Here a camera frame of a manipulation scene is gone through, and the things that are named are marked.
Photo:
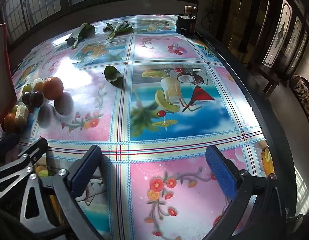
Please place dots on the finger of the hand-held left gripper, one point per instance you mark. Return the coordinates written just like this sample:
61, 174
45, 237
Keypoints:
24, 161
7, 143

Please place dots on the small green leaf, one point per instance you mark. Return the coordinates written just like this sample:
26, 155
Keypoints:
113, 75

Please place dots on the patterned sofa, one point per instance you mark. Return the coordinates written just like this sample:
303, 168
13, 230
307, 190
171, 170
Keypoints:
303, 97

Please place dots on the large orange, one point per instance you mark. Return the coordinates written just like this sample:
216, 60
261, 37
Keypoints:
53, 88

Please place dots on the tan tape roll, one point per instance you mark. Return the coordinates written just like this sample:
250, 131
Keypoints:
190, 10

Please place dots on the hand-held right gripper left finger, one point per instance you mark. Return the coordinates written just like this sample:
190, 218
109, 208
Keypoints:
85, 171

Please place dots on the red rimmed white tray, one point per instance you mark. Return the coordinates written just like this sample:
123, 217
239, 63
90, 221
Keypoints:
2, 80

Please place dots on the glossy printed tablecloth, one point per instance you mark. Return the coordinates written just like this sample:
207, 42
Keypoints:
169, 130

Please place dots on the large green leaf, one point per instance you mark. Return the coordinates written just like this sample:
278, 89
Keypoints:
82, 31

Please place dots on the long peeled banana piece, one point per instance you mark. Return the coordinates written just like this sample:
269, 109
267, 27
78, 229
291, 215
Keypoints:
21, 115

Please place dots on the dark purple plum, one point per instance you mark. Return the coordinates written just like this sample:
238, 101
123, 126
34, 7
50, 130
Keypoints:
36, 99
25, 98

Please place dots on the leafy green sprig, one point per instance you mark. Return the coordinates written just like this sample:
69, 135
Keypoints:
118, 28

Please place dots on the black box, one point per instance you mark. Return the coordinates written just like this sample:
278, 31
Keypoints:
185, 25

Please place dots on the dark wooden bench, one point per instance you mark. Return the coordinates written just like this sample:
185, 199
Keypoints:
265, 76

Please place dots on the green grape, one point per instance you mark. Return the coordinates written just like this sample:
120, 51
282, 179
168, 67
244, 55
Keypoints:
15, 108
27, 89

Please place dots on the stained glass door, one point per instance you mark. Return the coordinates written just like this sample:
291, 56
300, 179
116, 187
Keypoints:
284, 30

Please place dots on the barred glass window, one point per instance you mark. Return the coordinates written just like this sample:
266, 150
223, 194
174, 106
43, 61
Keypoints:
44, 5

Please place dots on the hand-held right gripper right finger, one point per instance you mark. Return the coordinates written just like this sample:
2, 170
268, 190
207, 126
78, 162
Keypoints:
222, 172

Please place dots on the small tangerine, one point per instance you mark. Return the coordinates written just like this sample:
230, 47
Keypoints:
39, 87
10, 123

